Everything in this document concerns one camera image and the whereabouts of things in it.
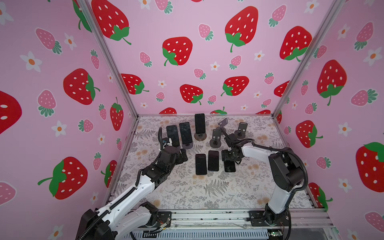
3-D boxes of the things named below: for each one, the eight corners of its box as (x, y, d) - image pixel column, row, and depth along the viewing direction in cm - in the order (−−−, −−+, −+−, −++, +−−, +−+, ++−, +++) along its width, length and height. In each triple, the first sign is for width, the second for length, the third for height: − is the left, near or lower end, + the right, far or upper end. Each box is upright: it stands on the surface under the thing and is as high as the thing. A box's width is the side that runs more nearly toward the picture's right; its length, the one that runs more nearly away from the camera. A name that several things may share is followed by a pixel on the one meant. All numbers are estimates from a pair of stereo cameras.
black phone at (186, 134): (183, 148, 104) (181, 134, 92) (181, 136, 110) (179, 123, 98) (192, 146, 105) (191, 133, 92) (190, 135, 111) (189, 121, 99)
